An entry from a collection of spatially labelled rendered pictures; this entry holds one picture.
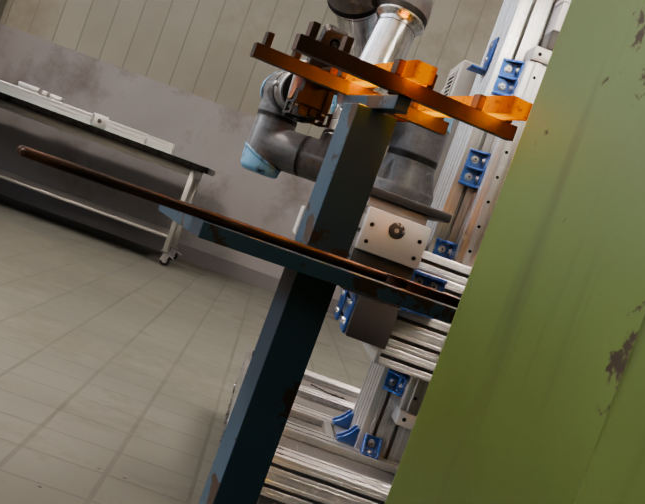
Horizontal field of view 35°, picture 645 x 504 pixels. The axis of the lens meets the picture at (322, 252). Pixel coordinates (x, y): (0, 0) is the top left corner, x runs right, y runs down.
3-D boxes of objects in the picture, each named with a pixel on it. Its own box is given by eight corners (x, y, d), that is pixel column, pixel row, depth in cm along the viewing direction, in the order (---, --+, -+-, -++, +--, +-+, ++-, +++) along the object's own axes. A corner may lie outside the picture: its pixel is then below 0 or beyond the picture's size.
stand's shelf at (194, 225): (157, 210, 146) (162, 197, 146) (397, 293, 160) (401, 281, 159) (197, 237, 118) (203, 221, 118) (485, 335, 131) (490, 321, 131)
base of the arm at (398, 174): (363, 186, 234) (378, 145, 233) (424, 208, 235) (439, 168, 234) (369, 185, 219) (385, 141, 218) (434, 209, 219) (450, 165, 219)
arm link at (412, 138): (432, 159, 219) (454, 100, 218) (376, 140, 223) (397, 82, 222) (443, 168, 230) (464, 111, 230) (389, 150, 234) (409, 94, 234)
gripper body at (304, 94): (331, 128, 165) (310, 126, 176) (349, 78, 165) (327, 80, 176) (289, 111, 162) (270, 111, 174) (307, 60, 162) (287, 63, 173)
